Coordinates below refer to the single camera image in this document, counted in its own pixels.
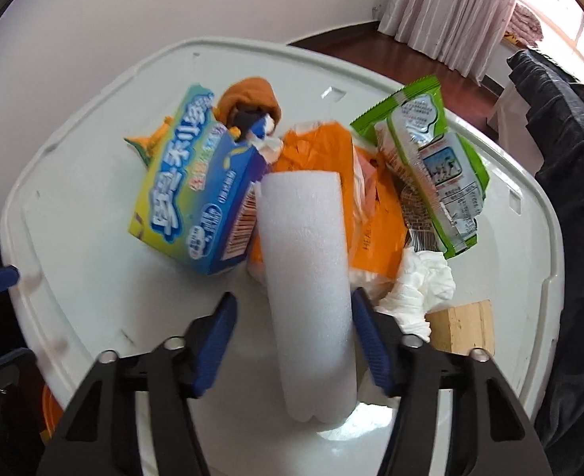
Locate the orange cloth toy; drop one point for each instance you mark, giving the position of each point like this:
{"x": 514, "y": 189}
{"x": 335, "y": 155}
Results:
{"x": 252, "y": 91}

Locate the dark blanket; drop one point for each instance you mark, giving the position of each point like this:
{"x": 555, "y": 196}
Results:
{"x": 569, "y": 158}

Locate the green snack packet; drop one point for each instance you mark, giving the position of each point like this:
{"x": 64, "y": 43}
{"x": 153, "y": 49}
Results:
{"x": 421, "y": 158}

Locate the white plastic box lid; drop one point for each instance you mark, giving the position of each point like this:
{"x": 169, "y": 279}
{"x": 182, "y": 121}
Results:
{"x": 98, "y": 258}

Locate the orange plastic basin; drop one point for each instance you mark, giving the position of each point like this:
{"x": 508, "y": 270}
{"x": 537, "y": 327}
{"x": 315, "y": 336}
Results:
{"x": 51, "y": 411}

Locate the blue and yellow cardboard box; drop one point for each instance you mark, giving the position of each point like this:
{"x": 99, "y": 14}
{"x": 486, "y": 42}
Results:
{"x": 193, "y": 183}

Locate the white foam sheet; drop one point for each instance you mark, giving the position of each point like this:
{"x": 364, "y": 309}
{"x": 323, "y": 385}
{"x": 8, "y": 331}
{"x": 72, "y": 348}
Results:
{"x": 302, "y": 282}

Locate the white crumpled tissue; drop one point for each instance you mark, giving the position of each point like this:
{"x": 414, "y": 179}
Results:
{"x": 421, "y": 287}

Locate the pink patterned curtain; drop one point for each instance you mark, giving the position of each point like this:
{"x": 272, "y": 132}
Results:
{"x": 445, "y": 5}

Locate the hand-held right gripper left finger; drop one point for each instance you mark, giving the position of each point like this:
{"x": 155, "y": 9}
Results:
{"x": 217, "y": 342}

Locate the white bed frame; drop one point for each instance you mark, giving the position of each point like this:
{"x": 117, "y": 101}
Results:
{"x": 507, "y": 104}

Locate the light wooden block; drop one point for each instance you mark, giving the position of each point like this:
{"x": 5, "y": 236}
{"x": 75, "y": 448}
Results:
{"x": 465, "y": 327}

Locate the window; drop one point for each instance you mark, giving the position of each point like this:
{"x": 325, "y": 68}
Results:
{"x": 560, "y": 25}

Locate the orange plastic bag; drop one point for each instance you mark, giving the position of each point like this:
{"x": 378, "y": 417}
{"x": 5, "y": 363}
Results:
{"x": 376, "y": 243}

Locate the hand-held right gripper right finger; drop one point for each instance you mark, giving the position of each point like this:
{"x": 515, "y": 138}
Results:
{"x": 371, "y": 347}

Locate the pink folded quilt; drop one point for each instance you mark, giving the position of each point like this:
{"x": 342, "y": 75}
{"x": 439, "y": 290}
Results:
{"x": 525, "y": 22}

